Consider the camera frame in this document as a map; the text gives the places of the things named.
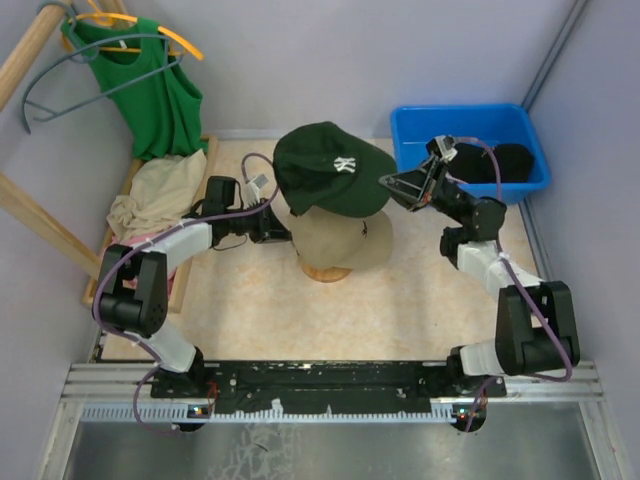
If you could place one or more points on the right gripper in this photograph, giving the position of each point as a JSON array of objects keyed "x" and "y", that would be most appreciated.
[{"x": 408, "y": 188}]

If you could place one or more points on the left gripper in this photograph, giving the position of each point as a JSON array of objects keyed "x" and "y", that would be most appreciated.
[{"x": 268, "y": 229}]

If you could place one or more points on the black baseball cap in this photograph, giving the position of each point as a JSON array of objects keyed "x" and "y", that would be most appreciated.
[{"x": 474, "y": 165}]

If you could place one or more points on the dark green baseball cap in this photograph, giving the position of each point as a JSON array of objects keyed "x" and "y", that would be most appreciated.
[{"x": 321, "y": 165}]

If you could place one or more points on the beige baseball cap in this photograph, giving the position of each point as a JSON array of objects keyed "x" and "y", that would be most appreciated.
[{"x": 326, "y": 240}]

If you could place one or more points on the wooden hat stand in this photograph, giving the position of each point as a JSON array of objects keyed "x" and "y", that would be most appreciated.
[{"x": 330, "y": 275}]

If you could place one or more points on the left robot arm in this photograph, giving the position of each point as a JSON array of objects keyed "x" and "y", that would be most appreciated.
[{"x": 132, "y": 297}]

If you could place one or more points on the cream cloth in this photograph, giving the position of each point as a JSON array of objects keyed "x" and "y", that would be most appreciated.
[{"x": 161, "y": 192}]

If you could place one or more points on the pink cloth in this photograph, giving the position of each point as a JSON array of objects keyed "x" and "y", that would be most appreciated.
[{"x": 136, "y": 241}]

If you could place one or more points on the blue plastic bin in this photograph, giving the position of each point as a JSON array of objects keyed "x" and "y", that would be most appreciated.
[{"x": 412, "y": 127}]

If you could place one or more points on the green tank top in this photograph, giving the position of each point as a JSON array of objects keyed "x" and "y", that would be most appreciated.
[{"x": 162, "y": 112}]

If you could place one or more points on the grey-blue hanger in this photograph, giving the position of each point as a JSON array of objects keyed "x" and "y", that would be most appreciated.
[{"x": 67, "y": 83}]

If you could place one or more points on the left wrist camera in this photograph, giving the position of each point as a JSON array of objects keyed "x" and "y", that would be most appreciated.
[{"x": 253, "y": 189}]

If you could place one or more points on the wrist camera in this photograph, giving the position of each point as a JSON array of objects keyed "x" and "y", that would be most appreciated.
[
  {"x": 445, "y": 147},
  {"x": 253, "y": 189}
]

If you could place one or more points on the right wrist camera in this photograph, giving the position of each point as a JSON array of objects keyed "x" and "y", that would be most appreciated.
[{"x": 445, "y": 147}]

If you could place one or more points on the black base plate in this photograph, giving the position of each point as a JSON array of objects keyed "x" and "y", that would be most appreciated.
[{"x": 359, "y": 387}]

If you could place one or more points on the aluminium frame rail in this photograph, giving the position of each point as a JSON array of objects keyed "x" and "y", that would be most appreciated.
[{"x": 122, "y": 391}]

